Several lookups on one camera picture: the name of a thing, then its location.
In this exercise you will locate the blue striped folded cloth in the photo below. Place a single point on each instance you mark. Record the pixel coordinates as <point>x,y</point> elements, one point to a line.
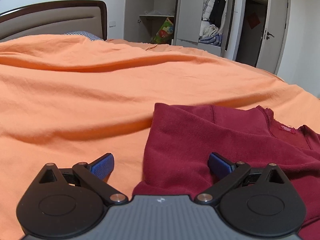
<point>215,40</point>

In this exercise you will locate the pile of white clothes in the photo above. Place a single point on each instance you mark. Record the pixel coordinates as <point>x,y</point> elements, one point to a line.
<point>207,30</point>

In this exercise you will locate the white wall socket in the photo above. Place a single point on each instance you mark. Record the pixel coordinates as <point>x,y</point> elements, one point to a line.
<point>112,24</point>

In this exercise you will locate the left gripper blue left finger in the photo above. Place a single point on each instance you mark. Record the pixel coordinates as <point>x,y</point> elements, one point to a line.
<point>91,176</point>

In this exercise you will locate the dark red long-sleeve sweater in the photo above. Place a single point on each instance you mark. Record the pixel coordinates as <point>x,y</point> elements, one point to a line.
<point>181,139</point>

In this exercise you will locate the colourful green red bag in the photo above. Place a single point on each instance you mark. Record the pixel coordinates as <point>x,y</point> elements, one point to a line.
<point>165,33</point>

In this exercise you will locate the blue checkered pillow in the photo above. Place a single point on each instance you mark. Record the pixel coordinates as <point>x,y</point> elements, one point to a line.
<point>86,34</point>

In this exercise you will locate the dark hanging garment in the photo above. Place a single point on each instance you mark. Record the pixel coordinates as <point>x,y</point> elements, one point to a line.
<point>217,12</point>

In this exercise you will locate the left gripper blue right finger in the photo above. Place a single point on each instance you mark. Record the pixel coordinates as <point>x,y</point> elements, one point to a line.
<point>230,176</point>

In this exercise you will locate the grey built-in wardrobe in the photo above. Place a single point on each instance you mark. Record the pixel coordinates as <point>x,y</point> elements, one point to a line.
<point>143,18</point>

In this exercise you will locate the orange bed cover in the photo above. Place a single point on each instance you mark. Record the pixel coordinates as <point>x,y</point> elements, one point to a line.
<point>67,99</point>

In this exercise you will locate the brown padded bed headboard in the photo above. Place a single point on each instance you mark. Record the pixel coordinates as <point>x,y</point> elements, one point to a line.
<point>56,17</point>

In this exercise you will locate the grey room door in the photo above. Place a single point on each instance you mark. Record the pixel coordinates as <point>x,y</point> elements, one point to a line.
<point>274,36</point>

